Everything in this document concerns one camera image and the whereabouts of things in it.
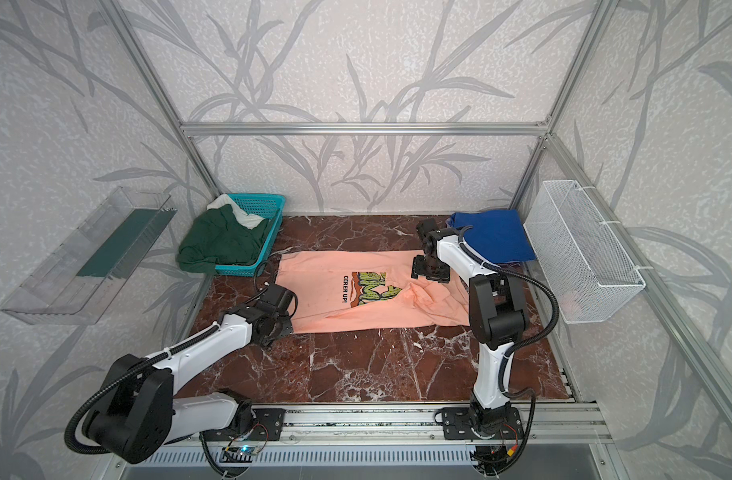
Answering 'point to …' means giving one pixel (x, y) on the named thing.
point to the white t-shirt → (247, 220)
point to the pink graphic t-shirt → (354, 290)
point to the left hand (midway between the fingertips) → (287, 319)
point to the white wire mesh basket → (588, 275)
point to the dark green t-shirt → (219, 238)
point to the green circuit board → (238, 454)
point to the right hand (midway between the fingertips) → (427, 268)
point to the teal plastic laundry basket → (264, 206)
